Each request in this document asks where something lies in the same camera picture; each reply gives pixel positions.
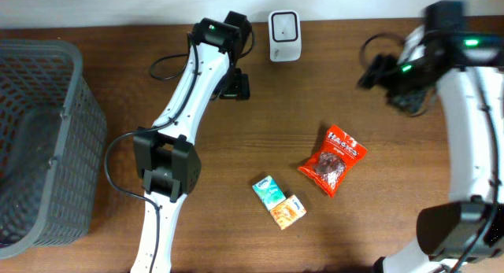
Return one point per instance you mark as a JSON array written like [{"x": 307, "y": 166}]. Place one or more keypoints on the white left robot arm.
[{"x": 165, "y": 155}]

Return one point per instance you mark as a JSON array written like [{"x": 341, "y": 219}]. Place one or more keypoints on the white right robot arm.
[{"x": 464, "y": 70}]

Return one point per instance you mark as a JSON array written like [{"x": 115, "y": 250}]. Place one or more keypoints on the grey plastic lattice basket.
[{"x": 53, "y": 134}]

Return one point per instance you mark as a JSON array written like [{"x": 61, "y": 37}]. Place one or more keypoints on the white barcode scanner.
[{"x": 285, "y": 39}]

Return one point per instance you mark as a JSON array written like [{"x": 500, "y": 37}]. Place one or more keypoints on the red Hacks candy bag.
[{"x": 338, "y": 153}]

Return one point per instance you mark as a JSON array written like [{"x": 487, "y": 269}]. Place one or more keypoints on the orange tissue pack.
[{"x": 288, "y": 212}]

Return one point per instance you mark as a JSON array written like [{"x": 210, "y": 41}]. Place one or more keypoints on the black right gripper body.
[{"x": 383, "y": 74}]

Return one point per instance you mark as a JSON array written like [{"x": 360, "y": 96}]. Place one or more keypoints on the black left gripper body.
[{"x": 235, "y": 89}]

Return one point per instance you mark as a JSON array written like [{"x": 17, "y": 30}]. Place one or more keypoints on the green tissue pack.
[{"x": 269, "y": 192}]

